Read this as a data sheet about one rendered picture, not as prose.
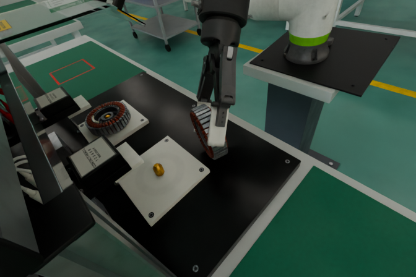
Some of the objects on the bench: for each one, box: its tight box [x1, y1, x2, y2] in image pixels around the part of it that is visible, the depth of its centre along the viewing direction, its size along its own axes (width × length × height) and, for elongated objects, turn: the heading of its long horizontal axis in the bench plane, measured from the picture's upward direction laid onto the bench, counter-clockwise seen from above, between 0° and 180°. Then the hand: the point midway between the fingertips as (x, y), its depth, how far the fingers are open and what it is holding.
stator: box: [190, 104, 228, 160], centre depth 42 cm, size 11×4×11 cm, turn 31°
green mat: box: [0, 41, 147, 109], centre depth 81 cm, size 94×61×1 cm, turn 142°
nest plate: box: [78, 100, 149, 146], centre depth 59 cm, size 15×15×1 cm
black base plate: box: [10, 71, 301, 277], centre depth 52 cm, size 47×64×2 cm
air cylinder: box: [48, 132, 72, 167], centre depth 51 cm, size 5×8×6 cm
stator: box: [85, 101, 131, 137], centre depth 57 cm, size 11×11×4 cm
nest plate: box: [118, 136, 210, 227], centre depth 45 cm, size 15×15×1 cm
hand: (208, 128), depth 42 cm, fingers closed on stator, 11 cm apart
